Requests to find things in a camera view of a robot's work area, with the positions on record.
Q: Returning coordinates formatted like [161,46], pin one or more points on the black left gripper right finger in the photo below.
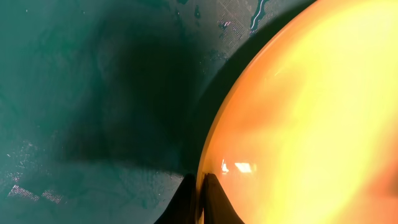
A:
[217,208]

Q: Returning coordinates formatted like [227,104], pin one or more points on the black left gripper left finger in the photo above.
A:
[181,209]

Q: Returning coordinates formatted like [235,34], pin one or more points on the yellow plate with stain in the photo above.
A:
[308,132]

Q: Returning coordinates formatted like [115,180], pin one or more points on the blue plastic tray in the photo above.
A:
[106,104]

